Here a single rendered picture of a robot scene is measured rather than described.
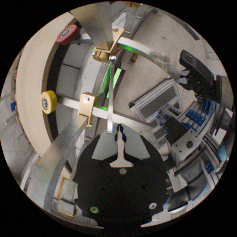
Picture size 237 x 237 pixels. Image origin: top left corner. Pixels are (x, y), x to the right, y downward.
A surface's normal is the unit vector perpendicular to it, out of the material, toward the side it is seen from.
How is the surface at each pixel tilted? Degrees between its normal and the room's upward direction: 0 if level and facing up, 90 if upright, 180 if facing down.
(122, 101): 0
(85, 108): 0
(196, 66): 31
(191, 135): 90
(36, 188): 90
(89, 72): 0
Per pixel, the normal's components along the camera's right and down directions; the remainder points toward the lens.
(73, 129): 0.36, -0.83
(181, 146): -0.63, -0.69
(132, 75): 0.00, 0.46
